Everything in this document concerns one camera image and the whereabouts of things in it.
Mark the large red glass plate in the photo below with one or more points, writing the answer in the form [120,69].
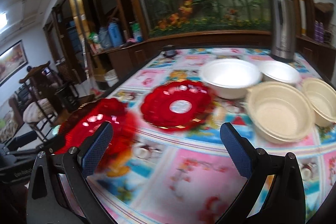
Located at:
[87,119]

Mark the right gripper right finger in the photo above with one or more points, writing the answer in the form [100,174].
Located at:
[285,201]

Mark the small red glass plate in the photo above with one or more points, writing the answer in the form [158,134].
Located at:
[178,105]

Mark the wooden armchair with cushion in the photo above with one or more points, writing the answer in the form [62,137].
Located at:
[51,98]

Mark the large white foam bowl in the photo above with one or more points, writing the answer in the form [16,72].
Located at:
[230,78]

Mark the small black table object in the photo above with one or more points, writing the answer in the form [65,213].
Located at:
[169,51]

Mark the small white foam bowl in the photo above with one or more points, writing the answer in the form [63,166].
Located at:
[279,72]

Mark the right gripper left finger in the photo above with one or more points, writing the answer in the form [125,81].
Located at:
[46,199]

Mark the cream plastic bowl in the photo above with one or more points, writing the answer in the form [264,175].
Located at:
[279,112]
[322,97]

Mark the white plastic bucket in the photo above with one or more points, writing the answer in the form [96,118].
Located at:
[111,77]

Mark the wooden sideboard cabinet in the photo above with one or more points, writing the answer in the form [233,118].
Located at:
[125,59]

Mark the framed wall painting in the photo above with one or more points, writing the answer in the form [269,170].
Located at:
[12,60]

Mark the stainless steel thermos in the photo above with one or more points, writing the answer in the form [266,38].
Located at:
[283,33]

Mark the blue thermos jug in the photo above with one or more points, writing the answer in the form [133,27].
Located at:
[115,35]

